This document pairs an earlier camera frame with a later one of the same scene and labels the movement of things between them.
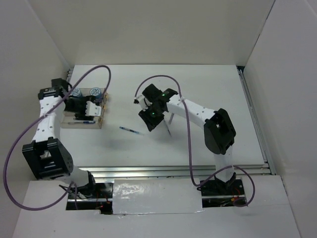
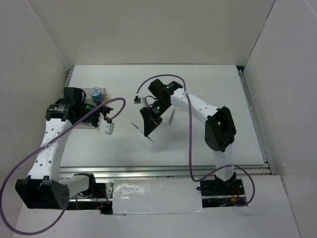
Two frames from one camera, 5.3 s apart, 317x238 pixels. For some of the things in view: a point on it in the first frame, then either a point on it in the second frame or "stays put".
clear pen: (171, 118) stays put
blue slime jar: (97, 92) stays put
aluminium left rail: (69, 75) stays put
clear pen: (167, 127) -> (142, 132)
